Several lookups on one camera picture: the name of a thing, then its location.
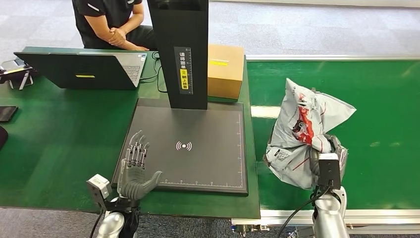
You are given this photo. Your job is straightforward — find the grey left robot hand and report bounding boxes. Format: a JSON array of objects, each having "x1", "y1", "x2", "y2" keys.
[{"x1": 117, "y1": 130, "x2": 163, "y2": 201}]

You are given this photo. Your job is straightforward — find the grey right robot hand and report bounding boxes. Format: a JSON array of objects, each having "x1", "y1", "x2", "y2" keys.
[{"x1": 309, "y1": 133, "x2": 349, "y2": 183}]

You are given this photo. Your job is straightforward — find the white courier bag red print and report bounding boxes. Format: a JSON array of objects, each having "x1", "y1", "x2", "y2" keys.
[{"x1": 264, "y1": 77, "x2": 357, "y2": 191}]

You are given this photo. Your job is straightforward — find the black weighing scanner device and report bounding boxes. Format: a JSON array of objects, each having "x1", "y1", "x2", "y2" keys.
[{"x1": 110, "y1": 0, "x2": 249, "y2": 197}]

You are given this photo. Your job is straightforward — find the green conveyor belt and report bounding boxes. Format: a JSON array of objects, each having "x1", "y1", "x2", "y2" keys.
[{"x1": 231, "y1": 54, "x2": 420, "y2": 238}]

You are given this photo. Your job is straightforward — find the brown cardboard box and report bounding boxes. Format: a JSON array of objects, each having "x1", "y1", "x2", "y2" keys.
[{"x1": 207, "y1": 43, "x2": 245, "y2": 101}]

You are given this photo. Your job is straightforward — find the dark laptop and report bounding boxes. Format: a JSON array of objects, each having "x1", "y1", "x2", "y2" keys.
[{"x1": 13, "y1": 51, "x2": 148, "y2": 91}]

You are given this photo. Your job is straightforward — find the rounded black object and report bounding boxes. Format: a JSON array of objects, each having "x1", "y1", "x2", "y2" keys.
[{"x1": 0, "y1": 126, "x2": 8, "y2": 152}]

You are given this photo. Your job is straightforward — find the phone with small stand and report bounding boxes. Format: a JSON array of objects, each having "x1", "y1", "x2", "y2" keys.
[{"x1": 0, "y1": 58, "x2": 35, "y2": 91}]

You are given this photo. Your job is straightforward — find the person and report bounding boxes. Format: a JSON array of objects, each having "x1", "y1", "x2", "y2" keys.
[{"x1": 71, "y1": 0, "x2": 158, "y2": 52}]

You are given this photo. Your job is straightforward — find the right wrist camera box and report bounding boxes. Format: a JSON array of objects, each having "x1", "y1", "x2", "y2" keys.
[{"x1": 317, "y1": 152, "x2": 343, "y2": 190}]

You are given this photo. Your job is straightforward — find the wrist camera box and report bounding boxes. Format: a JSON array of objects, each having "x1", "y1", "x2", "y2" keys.
[
  {"x1": 86, "y1": 174, "x2": 113, "y2": 211},
  {"x1": 317, "y1": 152, "x2": 343, "y2": 190}
]

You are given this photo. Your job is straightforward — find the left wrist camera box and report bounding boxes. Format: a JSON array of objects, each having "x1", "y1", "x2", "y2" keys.
[{"x1": 86, "y1": 174, "x2": 113, "y2": 211}]

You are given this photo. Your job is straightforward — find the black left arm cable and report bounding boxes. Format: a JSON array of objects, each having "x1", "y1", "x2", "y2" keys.
[{"x1": 88, "y1": 210, "x2": 105, "y2": 238}]

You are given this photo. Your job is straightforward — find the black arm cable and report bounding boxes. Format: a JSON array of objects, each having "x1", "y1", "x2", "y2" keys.
[
  {"x1": 88, "y1": 210, "x2": 105, "y2": 238},
  {"x1": 275, "y1": 185, "x2": 332, "y2": 238}
]

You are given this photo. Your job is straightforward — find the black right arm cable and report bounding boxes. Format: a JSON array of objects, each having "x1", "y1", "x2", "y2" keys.
[{"x1": 275, "y1": 185, "x2": 332, "y2": 238}]

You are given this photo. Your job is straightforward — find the black cable on table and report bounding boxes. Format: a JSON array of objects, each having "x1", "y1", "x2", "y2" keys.
[{"x1": 140, "y1": 51, "x2": 168, "y2": 94}]

